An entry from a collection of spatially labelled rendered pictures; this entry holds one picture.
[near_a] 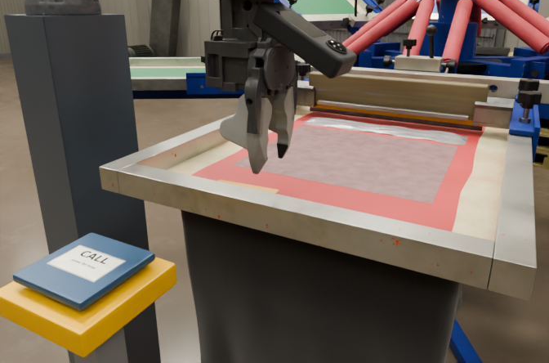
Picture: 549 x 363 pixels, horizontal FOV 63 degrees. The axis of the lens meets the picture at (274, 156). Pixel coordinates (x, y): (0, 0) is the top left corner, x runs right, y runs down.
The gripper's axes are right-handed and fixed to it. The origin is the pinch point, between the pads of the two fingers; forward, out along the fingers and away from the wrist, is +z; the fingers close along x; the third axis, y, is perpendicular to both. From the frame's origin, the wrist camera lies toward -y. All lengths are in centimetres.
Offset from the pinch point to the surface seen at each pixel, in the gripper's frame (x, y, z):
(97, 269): 19.5, 10.0, 7.7
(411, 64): -85, 1, -1
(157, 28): -494, 462, 22
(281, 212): 1.9, -2.0, 6.3
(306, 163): -22.7, 5.5, 9.2
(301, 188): -12.4, 1.8, 9.3
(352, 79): -57, 9, 0
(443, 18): -139, 2, -12
